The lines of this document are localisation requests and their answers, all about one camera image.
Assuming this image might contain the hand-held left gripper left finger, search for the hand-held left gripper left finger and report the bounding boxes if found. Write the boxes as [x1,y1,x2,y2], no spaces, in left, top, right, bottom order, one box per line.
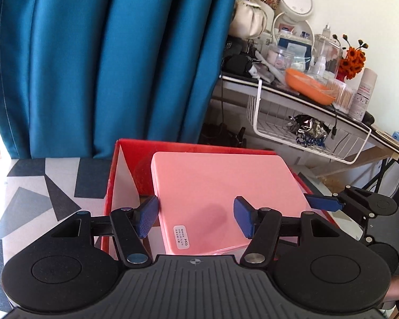
[47,195,160,270]

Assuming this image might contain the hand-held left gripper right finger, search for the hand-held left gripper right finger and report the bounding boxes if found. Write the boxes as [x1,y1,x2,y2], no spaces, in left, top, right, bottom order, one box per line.
[234,197,347,268]

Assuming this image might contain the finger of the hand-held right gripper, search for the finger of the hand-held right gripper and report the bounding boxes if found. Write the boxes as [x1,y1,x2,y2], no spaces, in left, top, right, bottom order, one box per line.
[304,185,399,221]

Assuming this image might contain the pink plastic case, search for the pink plastic case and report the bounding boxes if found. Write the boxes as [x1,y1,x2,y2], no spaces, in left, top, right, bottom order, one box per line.
[151,152,315,256]

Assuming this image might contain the red strawberry print cardboard box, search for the red strawberry print cardboard box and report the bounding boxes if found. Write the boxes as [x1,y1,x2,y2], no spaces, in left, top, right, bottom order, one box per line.
[100,138,335,260]

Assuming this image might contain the dark objects under desk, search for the dark objects under desk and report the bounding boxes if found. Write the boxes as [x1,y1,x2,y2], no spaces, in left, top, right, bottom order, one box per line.
[199,122,247,147]

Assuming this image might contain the silver foil packet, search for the silver foil packet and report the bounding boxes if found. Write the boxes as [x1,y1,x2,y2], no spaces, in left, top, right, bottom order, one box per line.
[286,114,332,150]

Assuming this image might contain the clear cotton swab box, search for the clear cotton swab box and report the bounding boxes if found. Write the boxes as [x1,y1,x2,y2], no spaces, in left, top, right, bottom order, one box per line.
[327,79,355,114]

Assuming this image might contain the white spray can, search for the white spray can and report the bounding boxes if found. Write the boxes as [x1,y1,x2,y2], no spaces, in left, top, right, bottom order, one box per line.
[350,68,378,122]

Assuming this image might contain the white vanity desk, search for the white vanity desk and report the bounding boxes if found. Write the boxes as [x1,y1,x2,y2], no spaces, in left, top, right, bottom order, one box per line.
[211,72,399,190]

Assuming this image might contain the orange flower bouquet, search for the orange flower bouquet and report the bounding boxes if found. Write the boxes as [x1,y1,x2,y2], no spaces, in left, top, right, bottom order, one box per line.
[332,34,368,82]

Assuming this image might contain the tall clear glass jar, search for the tall clear glass jar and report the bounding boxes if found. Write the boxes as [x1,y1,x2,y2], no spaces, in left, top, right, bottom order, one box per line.
[314,23,343,74]

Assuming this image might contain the small clear round jar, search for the small clear round jar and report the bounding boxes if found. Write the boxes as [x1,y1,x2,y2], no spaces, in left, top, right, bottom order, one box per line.
[267,44,295,71]

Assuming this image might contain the black pouch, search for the black pouch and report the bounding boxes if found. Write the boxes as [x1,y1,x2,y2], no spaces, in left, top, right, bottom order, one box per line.
[221,36,264,78]

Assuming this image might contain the blue and white box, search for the blue and white box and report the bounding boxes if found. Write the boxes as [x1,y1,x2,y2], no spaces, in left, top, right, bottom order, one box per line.
[275,32,314,70]

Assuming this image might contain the blue curtain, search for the blue curtain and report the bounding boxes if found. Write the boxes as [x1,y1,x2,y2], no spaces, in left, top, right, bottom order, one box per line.
[0,0,242,160]

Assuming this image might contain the cream cloth bag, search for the cream cloth bag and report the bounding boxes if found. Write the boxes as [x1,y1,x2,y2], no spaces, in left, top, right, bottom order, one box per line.
[228,0,275,39]

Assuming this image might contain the black cable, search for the black cable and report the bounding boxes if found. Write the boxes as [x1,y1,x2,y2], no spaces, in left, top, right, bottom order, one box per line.
[330,104,340,140]

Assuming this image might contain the white wire basket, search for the white wire basket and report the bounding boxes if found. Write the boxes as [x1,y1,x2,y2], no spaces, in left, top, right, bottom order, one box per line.
[247,79,373,165]

